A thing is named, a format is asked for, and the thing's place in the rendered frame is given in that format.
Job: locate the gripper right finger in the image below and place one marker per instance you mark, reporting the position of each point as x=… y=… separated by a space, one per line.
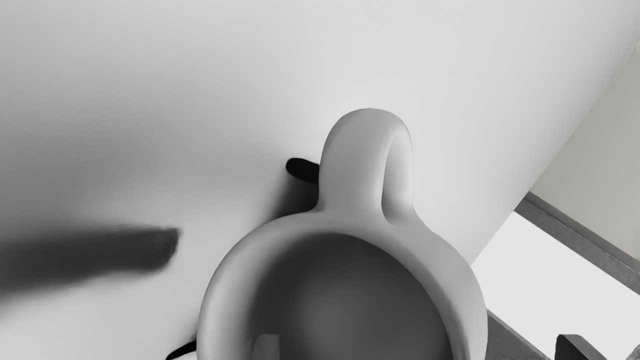
x=577 y=350

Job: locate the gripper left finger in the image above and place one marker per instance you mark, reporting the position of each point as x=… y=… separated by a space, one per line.
x=266 y=349

